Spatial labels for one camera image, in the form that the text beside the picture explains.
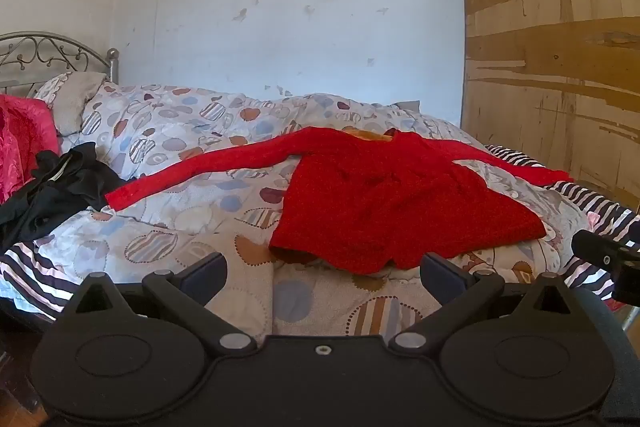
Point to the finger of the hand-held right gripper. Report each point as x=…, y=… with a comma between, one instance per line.
x=597, y=247

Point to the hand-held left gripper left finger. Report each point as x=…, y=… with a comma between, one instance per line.
x=204, y=276

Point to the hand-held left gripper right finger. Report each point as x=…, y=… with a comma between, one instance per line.
x=440, y=277

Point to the red knit sweater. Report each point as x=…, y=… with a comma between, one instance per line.
x=380, y=197

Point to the striped bed sheet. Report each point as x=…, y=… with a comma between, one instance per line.
x=600, y=207

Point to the patterned duvet with circles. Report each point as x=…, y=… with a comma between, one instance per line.
x=225, y=207

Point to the black garment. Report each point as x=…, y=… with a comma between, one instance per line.
x=55, y=187

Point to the wooden wardrobe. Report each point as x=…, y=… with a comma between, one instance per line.
x=555, y=57

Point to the grey pillow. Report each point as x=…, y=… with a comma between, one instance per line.
x=75, y=99

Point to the pink satin cloth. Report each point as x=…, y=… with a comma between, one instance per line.
x=22, y=137

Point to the metal bed headboard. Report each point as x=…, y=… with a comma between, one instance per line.
x=55, y=54

